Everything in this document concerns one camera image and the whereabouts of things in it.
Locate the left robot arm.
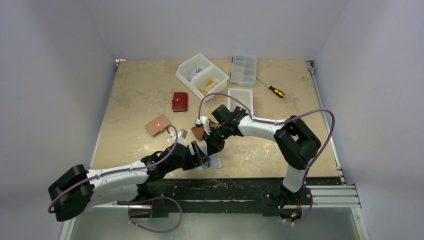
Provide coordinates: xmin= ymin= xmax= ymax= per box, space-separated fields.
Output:
xmin=47 ymin=141 xmax=210 ymax=222

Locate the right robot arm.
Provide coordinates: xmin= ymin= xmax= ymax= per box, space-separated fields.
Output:
xmin=195 ymin=105 xmax=321 ymax=204

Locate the pink card holder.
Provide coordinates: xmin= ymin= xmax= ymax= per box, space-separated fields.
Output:
xmin=145 ymin=114 xmax=171 ymax=137

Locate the yellow black screwdriver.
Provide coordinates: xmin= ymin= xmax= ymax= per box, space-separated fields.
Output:
xmin=256 ymin=77 xmax=286 ymax=99

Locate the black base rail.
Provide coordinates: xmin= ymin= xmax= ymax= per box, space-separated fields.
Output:
xmin=106 ymin=177 xmax=316 ymax=218

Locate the white divided bin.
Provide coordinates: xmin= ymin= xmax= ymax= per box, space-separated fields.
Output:
xmin=175 ymin=53 xmax=230 ymax=101

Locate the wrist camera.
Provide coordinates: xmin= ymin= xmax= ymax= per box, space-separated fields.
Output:
xmin=166 ymin=129 xmax=188 ymax=146
xmin=194 ymin=116 xmax=211 ymax=135

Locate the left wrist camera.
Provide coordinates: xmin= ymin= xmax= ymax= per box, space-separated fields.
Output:
xmin=166 ymin=129 xmax=188 ymax=146

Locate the red card holder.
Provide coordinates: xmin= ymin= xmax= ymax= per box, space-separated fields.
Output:
xmin=171 ymin=92 xmax=188 ymax=113

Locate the silver credit card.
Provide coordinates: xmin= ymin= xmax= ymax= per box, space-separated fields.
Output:
xmin=186 ymin=66 xmax=204 ymax=82

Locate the white small bin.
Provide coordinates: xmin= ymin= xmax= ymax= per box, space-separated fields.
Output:
xmin=227 ymin=88 xmax=254 ymax=115

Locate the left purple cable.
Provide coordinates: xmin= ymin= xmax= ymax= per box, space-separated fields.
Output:
xmin=47 ymin=124 xmax=179 ymax=214

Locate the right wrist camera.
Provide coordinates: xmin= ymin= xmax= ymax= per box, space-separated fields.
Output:
xmin=194 ymin=116 xmax=211 ymax=135

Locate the yellow item in bin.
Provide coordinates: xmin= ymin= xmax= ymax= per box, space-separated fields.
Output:
xmin=199 ymin=80 xmax=218 ymax=96

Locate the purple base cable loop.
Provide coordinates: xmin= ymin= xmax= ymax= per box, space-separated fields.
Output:
xmin=127 ymin=195 xmax=184 ymax=234

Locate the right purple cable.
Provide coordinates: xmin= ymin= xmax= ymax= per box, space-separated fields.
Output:
xmin=197 ymin=92 xmax=336 ymax=186

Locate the brown card holder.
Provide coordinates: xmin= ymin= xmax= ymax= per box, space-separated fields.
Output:
xmin=191 ymin=121 xmax=217 ymax=141

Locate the clear compartment organizer box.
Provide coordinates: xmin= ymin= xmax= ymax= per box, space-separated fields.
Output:
xmin=229 ymin=54 xmax=258 ymax=87

